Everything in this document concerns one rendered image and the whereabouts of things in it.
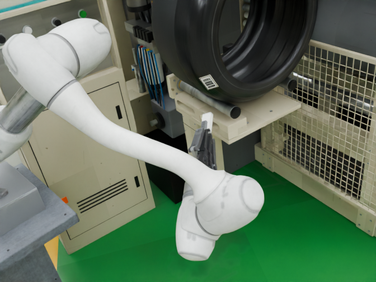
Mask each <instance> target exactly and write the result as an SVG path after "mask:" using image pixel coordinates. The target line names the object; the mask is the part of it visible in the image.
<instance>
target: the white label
mask: <svg viewBox="0 0 376 282"><path fill-rule="evenodd" d="M199 79H200V80H201V82H202V83H203V85H204V86H205V87H206V89H207V90H210V89H212V88H216V87H218V85H217V84H216V82H215V81H214V80H213V78H212V77H211V75H207V76H204V77H201V78H199Z"/></svg>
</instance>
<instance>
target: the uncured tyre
mask: <svg viewBox="0 0 376 282"><path fill-rule="evenodd" d="M225 2H226V0H153V1H152V31H153V37H154V41H155V43H156V47H157V49H158V52H159V54H160V56H161V58H162V59H163V61H164V62H165V64H166V66H168V68H169V69H170V71H171V72H172V73H173V74H174V75H175V76H176V77H177V78H179V79H180V80H182V81H183V82H185V83H187V84H189V85H191V86H192V87H194V88H196V89H198V90H199V91H201V92H203V93H206V94H207V95H209V96H211V97H213V98H215V99H217V100H221V101H227V102H246V101H251V100H254V99H257V98H259V97H261V96H263V95H265V94H267V93H268V92H270V91H271V90H272V89H274V88H275V87H276V86H278V85H279V84H281V82H282V81H284V80H285V79H286V78H287V77H288V76H289V75H290V74H291V72H292V71H293V70H294V69H295V67H296V66H297V65H298V63H299V62H300V60H301V58H302V56H303V55H304V53H305V51H306V49H307V47H308V44H309V42H310V40H311V37H312V34H313V30H314V26H315V23H316V18H317V10H318V0H250V10H249V13H248V18H247V21H246V24H245V27H244V29H243V31H242V33H241V35H240V36H239V38H238V40H237V41H236V42H235V43H234V45H233V46H232V47H231V48H230V49H229V50H228V51H226V52H225V53H224V54H222V55H221V54H220V49H219V23H220V17H221V14H222V10H223V7H224V4H225ZM207 75H211V77H212V78H213V80H214V81H215V82H216V84H217V85H218V87H216V88H212V89H210V90H207V89H206V87H205V86H204V85H203V83H202V82H201V80H200V79H199V78H201V77H204V76H207Z"/></svg>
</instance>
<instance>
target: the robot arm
mask: <svg viewBox="0 0 376 282"><path fill-rule="evenodd" d="M111 44H112V41H111V36H110V33H109V31H108V29H107V28H106V27H105V26H104V25H103V24H102V23H100V22H98V21H97V20H94V19H90V18H78V19H75V20H72V21H69V22H66V23H64V24H62V25H60V26H58V27H56V28H54V29H52V30H51V31H50V32H49V33H47V34H46V35H43V36H39V37H37V38H35V37H34V36H32V35H31V34H24V33H20V34H16V35H13V36H12V37H10V38H9V39H8V40H7V42H6V43H5V45H4V46H3V48H2V53H3V59H4V61H5V62H6V64H7V66H8V69H9V70H10V71H11V73H12V75H13V76H14V77H15V78H16V80H17V81H18V82H19V83H20V85H21V87H20V88H19V90H18V91H17V92H16V93H15V95H14V96H13V97H12V98H11V99H10V101H9V102H8V104H7V105H2V106H0V162H2V161H3V160H5V159H6V158H8V157H9V156H11V155H12V154H14V152H16V151H17V150H19V149H20V148H21V147H22V146H23V145H24V144H26V143H27V141H28V140H29V139H30V137H31V134H32V129H33V125H32V122H33V121H34V120H35V119H36V118H37V117H38V116H39V115H40V113H41V112H42V111H43V110H44V109H45V108H46V107H47V108H48V109H49V110H50V111H52V112H53V113H55V114H57V115H58V116H60V117H61V118H63V119H64V120H66V121H67V122H69V123H70V124H72V125H73V126H75V127H76V128H77V129H79V130H80V131H81V132H83V133H85V134H86V135H87V136H89V137H90V138H91V139H93V140H95V141H96V142H98V143H100V144H102V145H103V146H105V147H107V148H110V149H112V150H114V151H116V152H119V153H122V154H125V155H127V156H130V157H133V158H136V159H139V160H141V161H144V162H147V163H150V164H152V165H155V166H158V167H161V168H164V169H166V170H169V171H171V172H173V173H175V174H177V175H178V176H180V177H181V178H182V179H184V180H185V181H186V182H185V185H184V194H183V197H182V204H181V206H180V208H179V211H178V216H177V223H176V246H177V251H178V254H179V255H180V256H182V257H183V258H185V259H187V260H190V261H203V260H207V259H208V258H209V256H210V255H211V253H212V251H213V249H214V246H215V241H216V240H218V238H219V237H220V236H221V235H222V234H224V233H230V232H233V231H236V230H238V229H240V228H242V227H243V226H245V225H247V224H248V223H250V222H251V221H253V220H254V219H255V218H256V217H257V215H258V214H259V212H260V210H261V208H262V206H263V204H264V192H263V190H262V188H261V186H260V184H259V183H258V182H257V181H256V180H255V179H253V178H250V177H247V176H241V175H239V176H236V175H231V174H230V173H227V172H225V171H224V170H220V171H216V170H217V163H216V152H215V139H214V138H213V136H212V122H213V114H212V113H211V112H208V113H206V114H203V117H202V122H201V128H200V129H196V131H195V134H194V138H193V140H192V143H191V147H190V148H189V149H188V151H189V153H191V152H192V155H193V156H191V155H189V154H187V153H185V152H183V151H181V150H179V149H176V148H174V147H171V146H169V145H166V144H163V143H161V142H158V141H156V140H153V139H150V138H147V137H145V136H142V135H140V134H137V133H134V132H132V131H130V130H127V129H124V128H122V127H120V126H118V125H116V124H114V123H113V122H112V121H110V120H109V119H108V118H106V117H105V116H104V115H103V114H102V113H101V111H100V110H99V109H98V108H97V107H96V105H95V104H94V103H93V101H92V100H91V99H90V97H89V96H88V94H86V92H85V90H84V89H83V87H82V86H81V85H80V83H79V82H78V81H80V80H81V79H82V78H83V77H85V76H86V75H88V74H89V73H90V72H91V71H93V70H94V69H95V68H96V67H97V66H98V65H99V64H100V63H101V62H103V61H104V60H105V59H106V57H107V56H108V54H109V51H110V49H111Z"/></svg>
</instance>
